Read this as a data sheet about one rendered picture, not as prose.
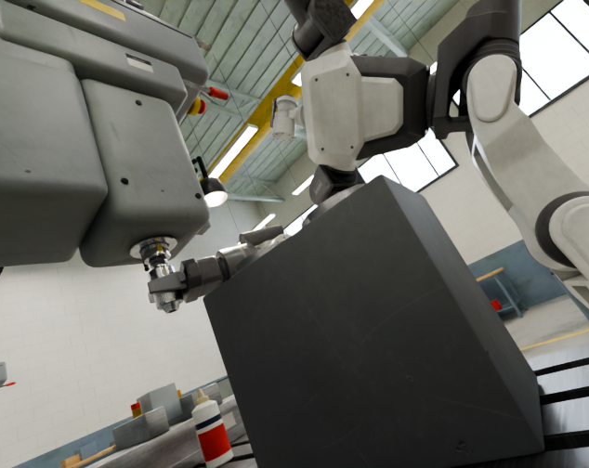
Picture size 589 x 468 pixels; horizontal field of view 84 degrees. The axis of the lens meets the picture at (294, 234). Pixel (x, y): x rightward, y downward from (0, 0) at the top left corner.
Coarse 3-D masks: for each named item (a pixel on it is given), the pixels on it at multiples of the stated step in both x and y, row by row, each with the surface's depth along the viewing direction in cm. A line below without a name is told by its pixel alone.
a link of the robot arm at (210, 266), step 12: (216, 252) 66; (228, 252) 64; (240, 252) 64; (180, 264) 59; (192, 264) 57; (204, 264) 60; (216, 264) 61; (228, 264) 62; (192, 276) 57; (204, 276) 59; (216, 276) 60; (228, 276) 62; (192, 288) 57; (204, 288) 61; (192, 300) 64
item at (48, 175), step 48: (0, 96) 45; (48, 96) 50; (0, 144) 42; (48, 144) 46; (96, 144) 52; (0, 192) 40; (48, 192) 44; (96, 192) 48; (0, 240) 48; (48, 240) 53
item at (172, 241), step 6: (138, 240) 59; (144, 240) 58; (150, 240) 59; (156, 240) 60; (162, 240) 61; (168, 240) 62; (174, 240) 63; (132, 246) 59; (138, 246) 59; (168, 246) 64; (174, 246) 65; (132, 252) 60; (138, 252) 61
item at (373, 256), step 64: (384, 192) 23; (256, 256) 32; (320, 256) 26; (384, 256) 23; (448, 256) 25; (256, 320) 29; (320, 320) 26; (384, 320) 23; (448, 320) 20; (256, 384) 29; (320, 384) 25; (384, 384) 22; (448, 384) 20; (512, 384) 19; (256, 448) 29; (320, 448) 25; (384, 448) 22; (448, 448) 20; (512, 448) 18
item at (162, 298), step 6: (168, 270) 59; (174, 270) 61; (156, 276) 58; (162, 276) 58; (156, 294) 57; (162, 294) 57; (168, 294) 57; (174, 294) 58; (180, 294) 59; (156, 300) 57; (162, 300) 57; (168, 300) 57; (174, 300) 57; (180, 300) 59; (156, 306) 58
